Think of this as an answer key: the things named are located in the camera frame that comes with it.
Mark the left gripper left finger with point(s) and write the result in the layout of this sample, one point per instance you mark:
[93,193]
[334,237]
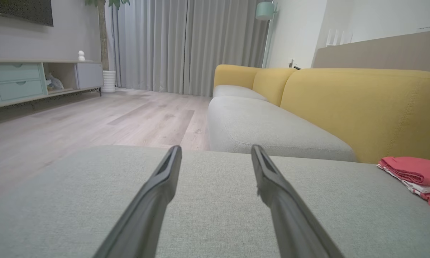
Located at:
[147,215]

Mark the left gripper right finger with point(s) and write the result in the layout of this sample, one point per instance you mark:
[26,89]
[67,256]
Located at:
[290,215]

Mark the plain red garment white trim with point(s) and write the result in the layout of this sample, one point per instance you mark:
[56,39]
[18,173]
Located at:
[412,168]

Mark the red jersey with lettering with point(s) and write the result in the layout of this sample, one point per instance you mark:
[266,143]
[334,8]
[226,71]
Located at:
[428,191]

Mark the long grey sofa seat cushion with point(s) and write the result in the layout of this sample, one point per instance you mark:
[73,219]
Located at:
[265,129]

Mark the large yellow sofa backrest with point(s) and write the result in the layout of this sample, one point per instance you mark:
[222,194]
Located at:
[362,107]

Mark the narrow yellow sofa backrest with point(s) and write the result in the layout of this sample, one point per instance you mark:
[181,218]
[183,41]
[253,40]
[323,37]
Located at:
[272,86]

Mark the small grey sofa seat cushion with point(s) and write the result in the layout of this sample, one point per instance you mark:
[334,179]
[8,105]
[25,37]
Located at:
[234,92]

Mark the white ribbed plant pot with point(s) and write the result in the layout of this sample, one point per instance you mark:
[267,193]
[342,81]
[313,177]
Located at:
[108,81]

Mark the yellow sofa end cushion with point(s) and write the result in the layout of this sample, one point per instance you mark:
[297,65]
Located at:
[234,75]

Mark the grey toy in cabinet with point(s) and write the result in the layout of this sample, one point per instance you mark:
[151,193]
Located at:
[53,83]

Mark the white figurine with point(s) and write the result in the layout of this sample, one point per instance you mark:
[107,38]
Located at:
[81,56]

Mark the grey curtain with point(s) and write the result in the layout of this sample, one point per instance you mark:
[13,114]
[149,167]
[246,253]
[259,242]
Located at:
[229,39]
[150,43]

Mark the white items on partition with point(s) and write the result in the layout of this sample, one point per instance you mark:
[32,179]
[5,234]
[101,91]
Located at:
[338,37]

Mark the beige partition panel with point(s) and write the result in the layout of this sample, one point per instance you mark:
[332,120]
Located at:
[380,53]

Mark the long tv cabinet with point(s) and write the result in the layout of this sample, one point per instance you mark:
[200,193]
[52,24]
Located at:
[18,82]

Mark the indoor tree plant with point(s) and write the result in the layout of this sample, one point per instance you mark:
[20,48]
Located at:
[103,32]

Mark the teal floor lamp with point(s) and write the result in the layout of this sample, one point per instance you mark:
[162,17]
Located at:
[265,10]

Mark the wall-mounted black television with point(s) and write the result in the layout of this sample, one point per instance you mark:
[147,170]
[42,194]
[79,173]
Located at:
[21,9]

